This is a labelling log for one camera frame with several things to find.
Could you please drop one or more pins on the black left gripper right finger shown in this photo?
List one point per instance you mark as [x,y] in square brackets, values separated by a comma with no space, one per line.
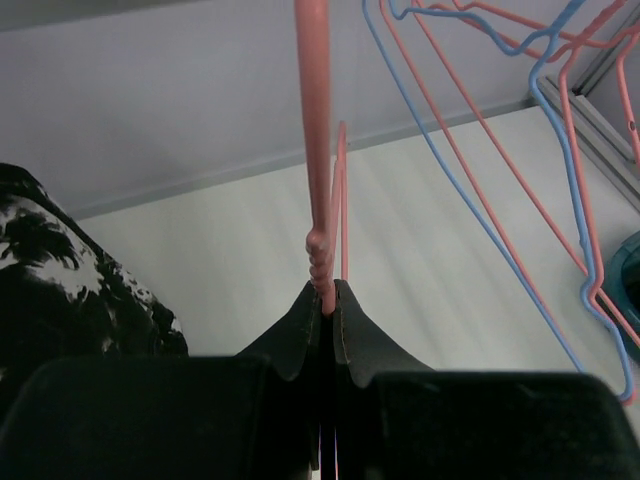
[397,418]

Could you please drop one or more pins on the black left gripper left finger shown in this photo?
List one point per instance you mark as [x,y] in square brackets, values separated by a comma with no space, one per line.
[253,415]

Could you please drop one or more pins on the black white patterned garment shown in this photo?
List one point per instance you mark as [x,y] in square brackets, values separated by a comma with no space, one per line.
[62,295]

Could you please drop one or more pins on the teal plastic bin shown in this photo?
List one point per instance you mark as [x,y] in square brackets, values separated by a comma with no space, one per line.
[624,279]

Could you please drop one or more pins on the aluminium frame post right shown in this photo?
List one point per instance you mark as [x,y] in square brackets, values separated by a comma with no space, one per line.
[606,94]

